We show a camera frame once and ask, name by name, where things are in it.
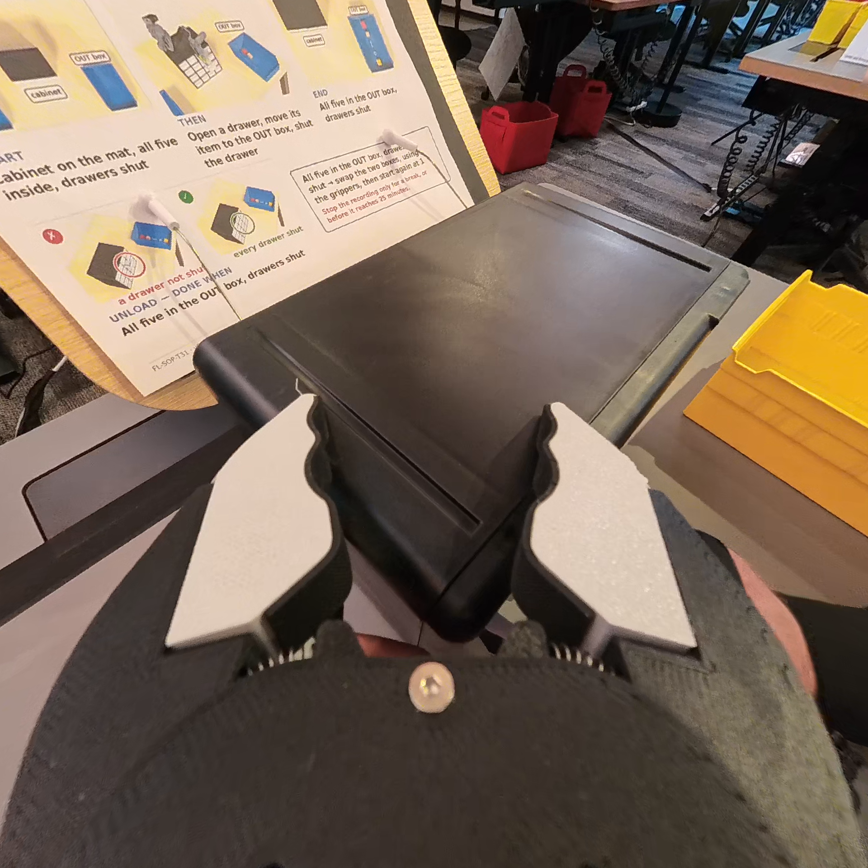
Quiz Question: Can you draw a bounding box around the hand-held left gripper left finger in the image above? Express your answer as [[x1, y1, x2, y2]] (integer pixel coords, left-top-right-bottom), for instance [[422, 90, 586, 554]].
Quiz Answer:
[[165, 395, 354, 652]]

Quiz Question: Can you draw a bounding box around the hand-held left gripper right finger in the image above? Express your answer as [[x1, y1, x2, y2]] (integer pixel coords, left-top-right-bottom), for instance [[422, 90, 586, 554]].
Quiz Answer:
[[512, 402, 698, 657]]

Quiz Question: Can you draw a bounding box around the black plastic drawer cabinet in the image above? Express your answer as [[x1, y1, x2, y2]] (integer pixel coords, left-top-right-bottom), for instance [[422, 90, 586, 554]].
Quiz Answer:
[[193, 182, 751, 644]]

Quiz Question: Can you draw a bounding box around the yellow plastic bin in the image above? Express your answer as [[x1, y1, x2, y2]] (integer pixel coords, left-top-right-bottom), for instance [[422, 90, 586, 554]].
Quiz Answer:
[[682, 269, 868, 538]]

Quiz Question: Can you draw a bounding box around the printed instruction poster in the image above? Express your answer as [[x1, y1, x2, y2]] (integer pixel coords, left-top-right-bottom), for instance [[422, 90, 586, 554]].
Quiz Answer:
[[0, 0, 491, 398]]

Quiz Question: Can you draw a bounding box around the red fabric basket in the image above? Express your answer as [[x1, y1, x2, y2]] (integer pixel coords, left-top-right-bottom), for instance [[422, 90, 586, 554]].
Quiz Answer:
[[549, 64, 613, 141], [479, 102, 560, 175]]

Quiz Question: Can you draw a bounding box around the instruction sheet on wooden board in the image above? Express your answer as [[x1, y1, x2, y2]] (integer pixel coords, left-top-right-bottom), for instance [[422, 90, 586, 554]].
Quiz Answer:
[[0, 0, 503, 412]]

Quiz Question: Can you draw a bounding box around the white hanging paper sheet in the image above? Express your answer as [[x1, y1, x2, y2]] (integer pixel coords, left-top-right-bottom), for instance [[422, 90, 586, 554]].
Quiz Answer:
[[479, 8, 528, 101]]

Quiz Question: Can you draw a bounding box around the light wooden desk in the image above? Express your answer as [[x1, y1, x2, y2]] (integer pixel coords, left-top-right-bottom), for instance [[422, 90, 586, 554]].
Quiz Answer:
[[738, 30, 868, 104]]

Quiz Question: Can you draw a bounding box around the yellow bin on desk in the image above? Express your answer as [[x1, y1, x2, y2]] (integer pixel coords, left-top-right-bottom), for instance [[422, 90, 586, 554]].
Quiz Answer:
[[809, 0, 868, 50]]

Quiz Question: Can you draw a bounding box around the black coiled cable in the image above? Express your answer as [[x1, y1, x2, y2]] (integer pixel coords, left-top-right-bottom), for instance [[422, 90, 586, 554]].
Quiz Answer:
[[720, 108, 777, 199]]

